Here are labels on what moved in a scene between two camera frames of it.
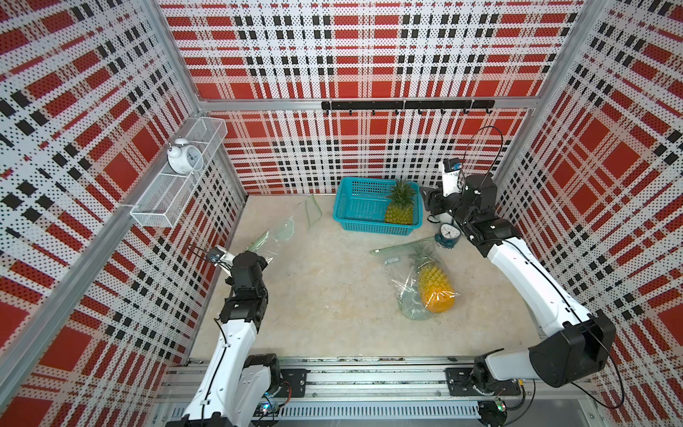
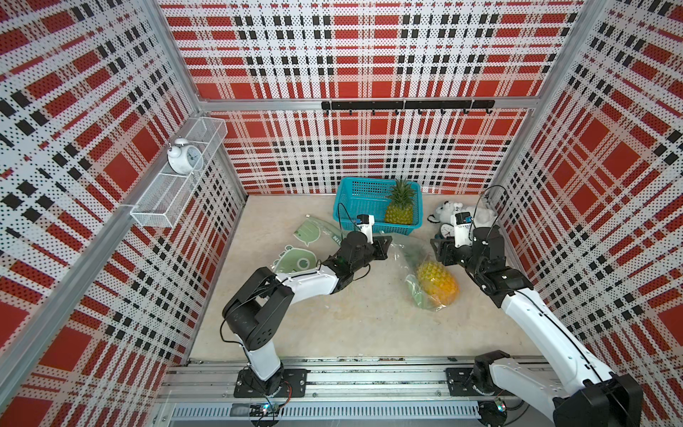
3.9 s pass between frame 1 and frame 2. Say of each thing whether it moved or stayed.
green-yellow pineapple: stayed
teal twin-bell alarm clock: stayed
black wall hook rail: stayed
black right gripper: moved
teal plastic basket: stayed
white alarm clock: stayed
